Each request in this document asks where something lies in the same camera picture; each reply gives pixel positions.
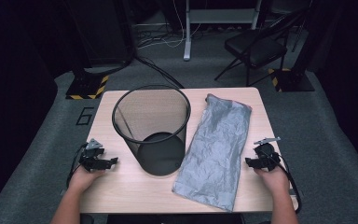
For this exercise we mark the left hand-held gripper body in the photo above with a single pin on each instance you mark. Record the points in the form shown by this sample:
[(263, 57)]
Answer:
[(90, 157)]

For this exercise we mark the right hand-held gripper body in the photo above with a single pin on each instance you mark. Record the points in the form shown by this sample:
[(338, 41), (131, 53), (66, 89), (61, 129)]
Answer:
[(268, 157)]

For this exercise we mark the grey plastic trash bag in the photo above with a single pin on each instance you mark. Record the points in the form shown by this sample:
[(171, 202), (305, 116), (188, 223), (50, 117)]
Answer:
[(214, 149)]

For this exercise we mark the black mesh trash bin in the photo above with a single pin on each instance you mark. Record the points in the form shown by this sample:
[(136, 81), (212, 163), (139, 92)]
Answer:
[(161, 157)]

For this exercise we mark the person's left hand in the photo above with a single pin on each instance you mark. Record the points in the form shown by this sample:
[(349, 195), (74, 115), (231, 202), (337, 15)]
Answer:
[(82, 180)]

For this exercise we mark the person's right hand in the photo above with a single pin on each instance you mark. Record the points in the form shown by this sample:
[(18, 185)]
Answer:
[(276, 182)]

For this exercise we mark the black stand base striped edge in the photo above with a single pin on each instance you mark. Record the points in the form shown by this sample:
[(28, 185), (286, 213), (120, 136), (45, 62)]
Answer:
[(292, 81), (85, 87)]

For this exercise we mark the black folding chair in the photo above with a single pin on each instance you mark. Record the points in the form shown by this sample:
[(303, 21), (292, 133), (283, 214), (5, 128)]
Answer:
[(256, 49)]

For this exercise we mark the dark cabinet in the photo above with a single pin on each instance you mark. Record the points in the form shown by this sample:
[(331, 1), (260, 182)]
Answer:
[(102, 31)]

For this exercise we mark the white desk frame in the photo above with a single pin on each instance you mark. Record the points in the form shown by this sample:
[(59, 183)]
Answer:
[(218, 16)]

